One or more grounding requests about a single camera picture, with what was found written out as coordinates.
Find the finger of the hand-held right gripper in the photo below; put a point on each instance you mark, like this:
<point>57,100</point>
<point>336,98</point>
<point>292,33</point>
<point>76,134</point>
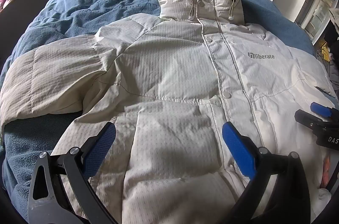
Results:
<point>304,118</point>
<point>320,109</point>

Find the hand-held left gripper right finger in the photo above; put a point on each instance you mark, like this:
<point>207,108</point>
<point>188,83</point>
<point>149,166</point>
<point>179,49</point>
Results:
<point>237,146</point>

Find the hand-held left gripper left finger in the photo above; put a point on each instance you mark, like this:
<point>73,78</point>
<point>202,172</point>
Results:
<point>102,146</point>

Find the cream hooded puffer jacket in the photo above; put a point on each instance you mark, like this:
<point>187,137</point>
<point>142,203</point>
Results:
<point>169,75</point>

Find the pile of colourful clutter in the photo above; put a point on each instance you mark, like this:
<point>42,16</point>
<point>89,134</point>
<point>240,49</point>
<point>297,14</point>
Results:
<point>329,49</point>

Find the white glazed hallway door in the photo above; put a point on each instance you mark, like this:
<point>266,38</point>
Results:
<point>319,13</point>

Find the blue fleece blanket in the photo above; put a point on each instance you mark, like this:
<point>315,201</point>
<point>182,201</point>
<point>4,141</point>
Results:
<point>66,12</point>

